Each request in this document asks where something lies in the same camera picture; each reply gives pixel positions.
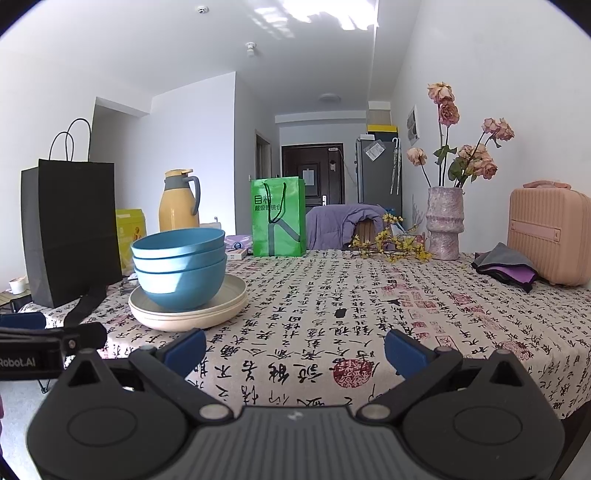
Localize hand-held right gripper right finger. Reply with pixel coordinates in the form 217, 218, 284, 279
360, 329, 550, 422

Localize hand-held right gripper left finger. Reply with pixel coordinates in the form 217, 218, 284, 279
42, 329, 234, 422

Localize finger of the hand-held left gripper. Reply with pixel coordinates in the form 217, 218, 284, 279
0, 322, 108, 358
0, 313, 47, 330

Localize cream plate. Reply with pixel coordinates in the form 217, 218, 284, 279
129, 300, 247, 332
128, 274, 247, 320

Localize large blue bowl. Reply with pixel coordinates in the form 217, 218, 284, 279
134, 256, 228, 311

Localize small side table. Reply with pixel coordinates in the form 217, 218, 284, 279
0, 290, 33, 315

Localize calligraphy print tablecloth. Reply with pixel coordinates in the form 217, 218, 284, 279
9, 249, 591, 421

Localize black paper bag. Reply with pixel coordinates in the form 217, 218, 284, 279
20, 118, 123, 328

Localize yellow-green snack bag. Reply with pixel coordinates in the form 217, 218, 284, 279
115, 209, 148, 273

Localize yellow flower branch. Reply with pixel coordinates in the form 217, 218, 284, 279
348, 213, 435, 264

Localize wooden chair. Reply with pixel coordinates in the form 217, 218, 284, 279
353, 219, 384, 250

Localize mottled pink vase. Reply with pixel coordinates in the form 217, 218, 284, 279
426, 186, 464, 260

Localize green paper bag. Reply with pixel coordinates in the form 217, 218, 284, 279
250, 176, 307, 258

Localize grey cloth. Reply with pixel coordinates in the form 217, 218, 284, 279
472, 242, 536, 278

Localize purple cloth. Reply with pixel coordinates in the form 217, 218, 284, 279
489, 265, 539, 292

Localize yellow thermos jug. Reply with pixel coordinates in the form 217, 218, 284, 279
159, 169, 201, 233

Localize dried purple grass sprigs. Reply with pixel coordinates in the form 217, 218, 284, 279
409, 196, 428, 232

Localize purple jacket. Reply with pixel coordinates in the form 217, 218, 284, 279
306, 204, 389, 251

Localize grey refrigerator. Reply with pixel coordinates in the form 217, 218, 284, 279
355, 135, 402, 215

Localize side room door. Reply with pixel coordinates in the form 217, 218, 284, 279
256, 134, 271, 232

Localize pink hard case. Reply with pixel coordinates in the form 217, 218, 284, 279
507, 180, 591, 288

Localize folded umbrella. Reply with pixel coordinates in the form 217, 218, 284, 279
390, 136, 402, 195

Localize dark brown entrance door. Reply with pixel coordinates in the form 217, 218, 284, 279
281, 144, 345, 206

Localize dried pink roses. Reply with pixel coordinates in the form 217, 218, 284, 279
406, 82, 515, 189

